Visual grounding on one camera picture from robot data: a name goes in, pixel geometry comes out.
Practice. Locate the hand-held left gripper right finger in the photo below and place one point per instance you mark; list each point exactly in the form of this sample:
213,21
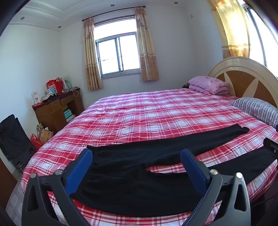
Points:
193,170

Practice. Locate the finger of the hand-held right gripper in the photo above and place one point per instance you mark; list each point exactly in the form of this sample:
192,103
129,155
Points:
271,145

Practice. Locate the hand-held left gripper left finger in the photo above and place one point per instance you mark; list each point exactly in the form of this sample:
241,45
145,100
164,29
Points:
80,170

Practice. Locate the black pants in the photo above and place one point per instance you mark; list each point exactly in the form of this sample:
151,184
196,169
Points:
130,184

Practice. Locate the striped pillow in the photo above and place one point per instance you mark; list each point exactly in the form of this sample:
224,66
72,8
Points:
258,109

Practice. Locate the floral gift bag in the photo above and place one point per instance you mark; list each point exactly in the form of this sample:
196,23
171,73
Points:
45,134

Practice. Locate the red plastic bag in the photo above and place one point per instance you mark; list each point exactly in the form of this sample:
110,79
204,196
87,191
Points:
35,142

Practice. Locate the stack of books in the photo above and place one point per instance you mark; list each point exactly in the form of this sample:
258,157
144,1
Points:
69,115

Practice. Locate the brown wooden desk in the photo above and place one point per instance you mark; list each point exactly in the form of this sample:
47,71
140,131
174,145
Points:
51,114

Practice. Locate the cream and brown headboard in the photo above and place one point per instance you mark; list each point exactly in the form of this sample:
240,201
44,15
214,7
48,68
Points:
243,80

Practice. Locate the black folded chair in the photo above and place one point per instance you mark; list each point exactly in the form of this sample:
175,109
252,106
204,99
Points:
15,139

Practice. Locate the brown wooden cabinet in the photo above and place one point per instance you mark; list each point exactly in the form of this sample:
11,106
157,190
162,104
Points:
7,182

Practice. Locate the red plaid bed sheet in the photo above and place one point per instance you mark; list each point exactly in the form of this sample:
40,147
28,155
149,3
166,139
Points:
141,113

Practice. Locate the dark brown cushion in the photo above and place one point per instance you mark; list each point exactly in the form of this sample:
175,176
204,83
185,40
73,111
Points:
186,86

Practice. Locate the white printed box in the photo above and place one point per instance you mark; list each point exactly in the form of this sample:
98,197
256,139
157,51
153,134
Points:
36,97

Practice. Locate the light blue box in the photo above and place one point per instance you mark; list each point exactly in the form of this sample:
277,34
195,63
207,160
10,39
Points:
52,89

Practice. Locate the pink folded blanket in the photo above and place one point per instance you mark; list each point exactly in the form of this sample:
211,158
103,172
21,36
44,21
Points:
207,84

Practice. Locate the red paper bag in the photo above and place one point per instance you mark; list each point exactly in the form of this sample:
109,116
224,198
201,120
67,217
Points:
55,85

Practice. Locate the large bright window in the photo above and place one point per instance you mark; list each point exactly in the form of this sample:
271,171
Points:
262,37

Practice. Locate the beige floral curtain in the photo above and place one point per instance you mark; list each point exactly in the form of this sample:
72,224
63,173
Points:
91,58
146,50

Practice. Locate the sliding glass window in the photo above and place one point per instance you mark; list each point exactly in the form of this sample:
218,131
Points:
117,54

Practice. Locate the yellow sunlit curtain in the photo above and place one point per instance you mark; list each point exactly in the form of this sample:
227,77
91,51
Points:
233,28

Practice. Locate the black curtain rod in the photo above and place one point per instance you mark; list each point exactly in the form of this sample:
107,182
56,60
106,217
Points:
108,13

